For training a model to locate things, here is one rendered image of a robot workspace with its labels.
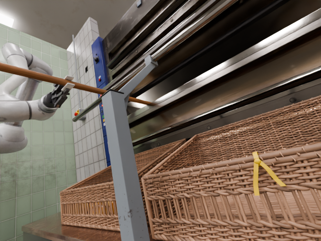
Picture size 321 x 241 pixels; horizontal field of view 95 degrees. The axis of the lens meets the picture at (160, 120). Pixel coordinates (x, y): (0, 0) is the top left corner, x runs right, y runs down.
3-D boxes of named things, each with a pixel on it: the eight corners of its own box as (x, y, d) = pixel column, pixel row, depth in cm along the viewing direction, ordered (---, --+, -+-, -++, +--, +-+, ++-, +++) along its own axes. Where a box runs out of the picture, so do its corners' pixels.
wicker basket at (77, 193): (133, 193, 111) (126, 157, 118) (201, 186, 80) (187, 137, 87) (58, 225, 72) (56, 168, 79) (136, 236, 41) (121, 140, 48)
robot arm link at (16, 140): (-25, 150, 100) (13, 150, 121) (-10, 156, 96) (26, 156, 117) (19, 50, 112) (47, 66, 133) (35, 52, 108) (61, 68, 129)
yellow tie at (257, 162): (255, 190, 27) (241, 154, 28) (287, 188, 24) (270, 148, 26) (254, 195, 24) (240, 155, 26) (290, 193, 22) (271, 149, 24)
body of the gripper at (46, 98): (59, 95, 83) (66, 88, 78) (59, 109, 81) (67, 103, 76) (42, 93, 77) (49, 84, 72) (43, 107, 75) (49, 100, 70)
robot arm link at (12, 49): (14, 49, 95) (36, 61, 107) (5, 34, 100) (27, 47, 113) (0, 62, 95) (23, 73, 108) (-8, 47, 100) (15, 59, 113)
